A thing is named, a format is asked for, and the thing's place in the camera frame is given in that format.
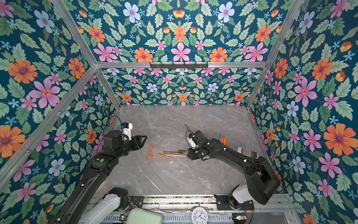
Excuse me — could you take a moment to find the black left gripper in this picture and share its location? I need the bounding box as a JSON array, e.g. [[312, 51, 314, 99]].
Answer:
[[114, 134, 148, 159]]

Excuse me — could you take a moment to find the pink lilac marker pen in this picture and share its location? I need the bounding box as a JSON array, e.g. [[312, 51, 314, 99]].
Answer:
[[166, 154, 187, 157]]

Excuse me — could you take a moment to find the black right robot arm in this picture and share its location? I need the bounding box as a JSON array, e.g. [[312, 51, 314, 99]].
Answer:
[[186, 130, 280, 209]]

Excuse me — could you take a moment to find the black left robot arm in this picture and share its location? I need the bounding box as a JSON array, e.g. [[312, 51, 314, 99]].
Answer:
[[49, 130, 147, 224]]

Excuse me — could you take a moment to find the white remote control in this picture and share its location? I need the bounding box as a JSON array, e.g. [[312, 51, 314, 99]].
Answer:
[[237, 147, 258, 159]]

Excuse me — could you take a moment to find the white analog clock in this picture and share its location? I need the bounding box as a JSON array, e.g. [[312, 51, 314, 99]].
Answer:
[[191, 207, 208, 224]]

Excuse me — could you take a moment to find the pale green box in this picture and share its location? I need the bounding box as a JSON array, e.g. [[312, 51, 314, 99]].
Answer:
[[126, 208, 163, 224]]

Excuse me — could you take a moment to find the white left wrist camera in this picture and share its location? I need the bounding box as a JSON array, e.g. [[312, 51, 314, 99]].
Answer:
[[121, 122, 133, 141]]

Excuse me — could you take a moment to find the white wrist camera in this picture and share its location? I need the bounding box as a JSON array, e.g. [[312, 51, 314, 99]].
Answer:
[[186, 137, 197, 148], [121, 122, 133, 141]]

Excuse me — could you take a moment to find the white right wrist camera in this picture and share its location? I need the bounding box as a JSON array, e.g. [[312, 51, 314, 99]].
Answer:
[[186, 137, 197, 148]]

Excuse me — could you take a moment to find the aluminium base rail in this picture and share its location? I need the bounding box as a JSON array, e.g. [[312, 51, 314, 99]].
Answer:
[[129, 194, 296, 212]]

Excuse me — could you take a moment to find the black hook rail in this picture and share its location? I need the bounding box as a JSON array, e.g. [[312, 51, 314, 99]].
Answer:
[[149, 62, 209, 69]]

